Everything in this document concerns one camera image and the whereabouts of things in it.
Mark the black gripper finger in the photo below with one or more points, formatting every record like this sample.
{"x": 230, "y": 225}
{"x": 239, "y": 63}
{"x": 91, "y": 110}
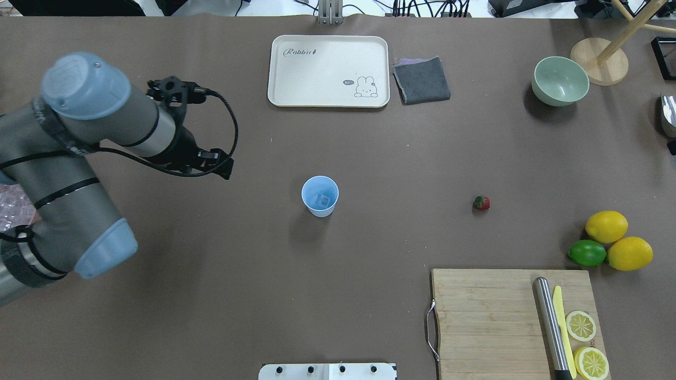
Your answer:
{"x": 223, "y": 167}

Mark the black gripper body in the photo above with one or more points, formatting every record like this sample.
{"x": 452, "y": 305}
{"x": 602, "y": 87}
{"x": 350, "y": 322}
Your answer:
{"x": 183, "y": 147}

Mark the clear ice cube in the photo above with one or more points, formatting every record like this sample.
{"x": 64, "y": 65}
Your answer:
{"x": 323, "y": 202}

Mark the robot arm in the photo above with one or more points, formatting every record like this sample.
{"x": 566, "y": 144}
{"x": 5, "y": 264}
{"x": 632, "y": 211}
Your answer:
{"x": 87, "y": 106}

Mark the light blue cup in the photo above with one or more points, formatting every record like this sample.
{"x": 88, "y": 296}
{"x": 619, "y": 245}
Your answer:
{"x": 316, "y": 185}

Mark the pink bowl of ice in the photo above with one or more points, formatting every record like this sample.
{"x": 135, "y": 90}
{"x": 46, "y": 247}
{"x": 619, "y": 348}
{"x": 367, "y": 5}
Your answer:
{"x": 16, "y": 207}

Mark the metal ice scoop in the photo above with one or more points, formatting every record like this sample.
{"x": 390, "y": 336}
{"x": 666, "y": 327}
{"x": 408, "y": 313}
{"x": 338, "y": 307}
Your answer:
{"x": 668, "y": 120}

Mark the cream serving tray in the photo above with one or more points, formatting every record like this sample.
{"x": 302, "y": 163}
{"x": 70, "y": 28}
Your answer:
{"x": 329, "y": 71}

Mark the grey folded cloth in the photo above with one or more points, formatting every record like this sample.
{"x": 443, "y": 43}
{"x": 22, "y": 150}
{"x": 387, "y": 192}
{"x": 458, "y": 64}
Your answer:
{"x": 421, "y": 80}

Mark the red strawberry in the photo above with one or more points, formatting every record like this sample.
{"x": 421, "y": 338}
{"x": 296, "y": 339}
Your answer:
{"x": 481, "y": 202}

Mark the bamboo cutting board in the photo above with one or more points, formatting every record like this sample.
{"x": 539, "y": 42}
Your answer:
{"x": 488, "y": 324}

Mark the mint green bowl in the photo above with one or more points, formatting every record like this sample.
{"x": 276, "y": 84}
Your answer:
{"x": 559, "y": 81}

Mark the yellow plastic knife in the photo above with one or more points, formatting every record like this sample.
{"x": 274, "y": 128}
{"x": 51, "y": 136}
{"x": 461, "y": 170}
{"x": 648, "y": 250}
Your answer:
{"x": 558, "y": 305}

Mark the steel muddler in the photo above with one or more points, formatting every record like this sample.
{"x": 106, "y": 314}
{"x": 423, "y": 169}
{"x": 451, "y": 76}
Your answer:
{"x": 552, "y": 330}

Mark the green lime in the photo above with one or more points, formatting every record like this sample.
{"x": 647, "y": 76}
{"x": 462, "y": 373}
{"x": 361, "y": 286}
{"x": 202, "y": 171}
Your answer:
{"x": 587, "y": 253}

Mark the yellow lemon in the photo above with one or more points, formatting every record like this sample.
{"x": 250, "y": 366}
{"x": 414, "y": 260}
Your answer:
{"x": 606, "y": 226}
{"x": 630, "y": 253}

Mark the lemon half slice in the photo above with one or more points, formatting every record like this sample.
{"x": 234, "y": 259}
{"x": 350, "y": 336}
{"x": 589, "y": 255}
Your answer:
{"x": 581, "y": 326}
{"x": 591, "y": 363}

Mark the wooden glass stand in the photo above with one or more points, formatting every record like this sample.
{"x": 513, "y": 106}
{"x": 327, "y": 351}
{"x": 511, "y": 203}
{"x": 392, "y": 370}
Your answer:
{"x": 604, "y": 61}

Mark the aluminium frame post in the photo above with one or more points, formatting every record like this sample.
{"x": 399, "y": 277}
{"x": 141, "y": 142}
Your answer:
{"x": 330, "y": 12}

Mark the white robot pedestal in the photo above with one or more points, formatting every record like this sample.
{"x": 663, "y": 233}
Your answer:
{"x": 329, "y": 371}

